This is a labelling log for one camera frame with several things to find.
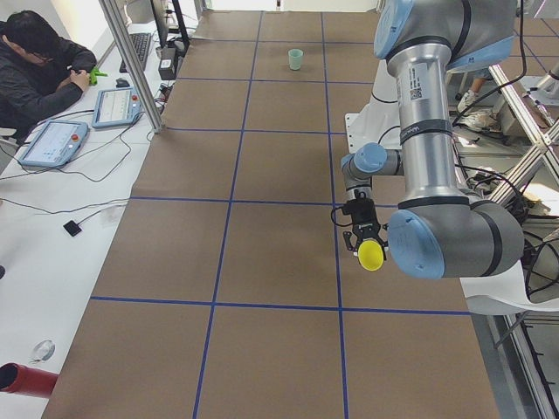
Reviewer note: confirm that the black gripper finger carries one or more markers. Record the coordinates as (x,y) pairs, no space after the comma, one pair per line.
(383,234)
(351,242)

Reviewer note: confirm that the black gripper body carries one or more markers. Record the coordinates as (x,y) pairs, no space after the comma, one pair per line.
(366,229)

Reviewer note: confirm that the yellow plastic cup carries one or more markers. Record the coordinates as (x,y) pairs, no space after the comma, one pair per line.
(370,255)

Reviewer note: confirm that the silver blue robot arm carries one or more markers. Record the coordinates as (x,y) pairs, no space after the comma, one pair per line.
(404,199)

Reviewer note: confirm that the light green plastic cup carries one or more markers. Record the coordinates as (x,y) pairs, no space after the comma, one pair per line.
(295,57)

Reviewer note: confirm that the brown paper table mat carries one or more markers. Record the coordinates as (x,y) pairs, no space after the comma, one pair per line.
(227,291)

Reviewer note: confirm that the black power adapter box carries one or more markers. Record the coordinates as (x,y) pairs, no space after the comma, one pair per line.
(167,64)

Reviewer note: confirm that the far blue teach pendant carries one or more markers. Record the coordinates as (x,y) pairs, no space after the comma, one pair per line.
(117,107)

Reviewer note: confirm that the blue teach pendant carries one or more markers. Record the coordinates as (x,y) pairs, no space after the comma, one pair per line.
(117,107)
(55,144)

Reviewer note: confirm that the computer mouse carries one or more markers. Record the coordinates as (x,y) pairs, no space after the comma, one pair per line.
(121,82)

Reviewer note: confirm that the small black puck device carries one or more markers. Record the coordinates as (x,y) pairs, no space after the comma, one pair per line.
(72,228)

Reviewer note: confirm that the black keyboard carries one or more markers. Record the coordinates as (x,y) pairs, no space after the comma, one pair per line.
(141,41)

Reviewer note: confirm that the green plastic toy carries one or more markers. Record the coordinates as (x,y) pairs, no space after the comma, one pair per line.
(94,75)

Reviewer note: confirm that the near blue teach pendant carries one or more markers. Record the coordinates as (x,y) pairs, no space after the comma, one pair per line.
(55,144)

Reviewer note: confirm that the crumpled clear wrapper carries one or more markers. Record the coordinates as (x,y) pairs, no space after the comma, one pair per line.
(43,351)

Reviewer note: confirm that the person in black jacket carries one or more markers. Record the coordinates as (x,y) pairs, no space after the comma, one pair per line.
(42,74)

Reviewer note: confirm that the red cylinder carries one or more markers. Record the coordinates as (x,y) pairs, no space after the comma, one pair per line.
(29,381)

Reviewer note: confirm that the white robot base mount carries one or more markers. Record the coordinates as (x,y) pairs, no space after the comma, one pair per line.
(379,119)

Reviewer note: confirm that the aluminium frame post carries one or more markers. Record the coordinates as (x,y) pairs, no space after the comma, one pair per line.
(126,49)

